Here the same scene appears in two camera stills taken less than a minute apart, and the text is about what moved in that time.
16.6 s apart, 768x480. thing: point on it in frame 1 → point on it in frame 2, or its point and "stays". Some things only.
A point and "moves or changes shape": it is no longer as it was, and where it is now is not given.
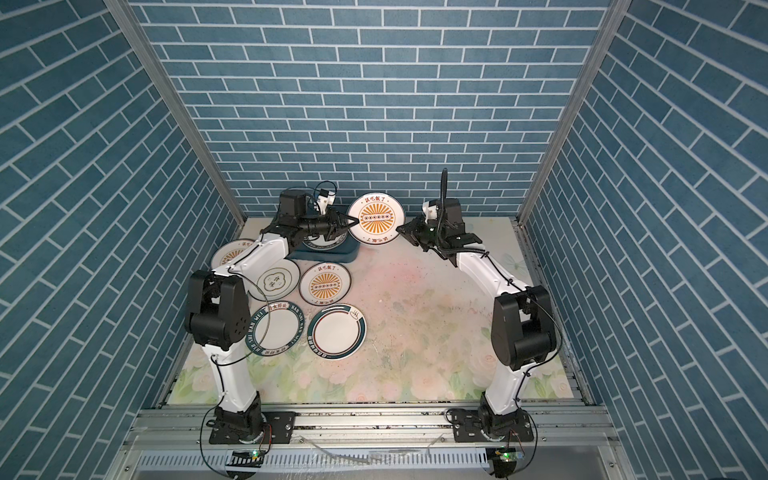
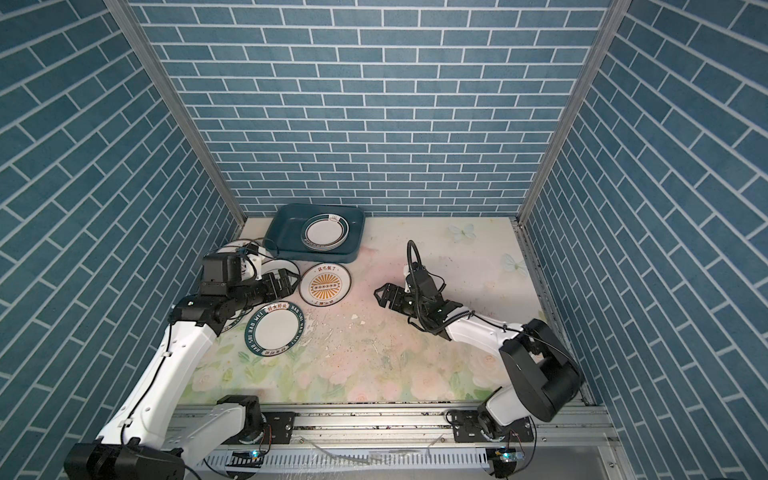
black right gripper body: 431,236 → 413,309
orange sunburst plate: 229,249 stays
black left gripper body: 316,225 → 253,292
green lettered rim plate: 274,328 stays
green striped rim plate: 337,331 moves or changes shape
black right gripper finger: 411,230 → 393,294
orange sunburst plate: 325,283 stays
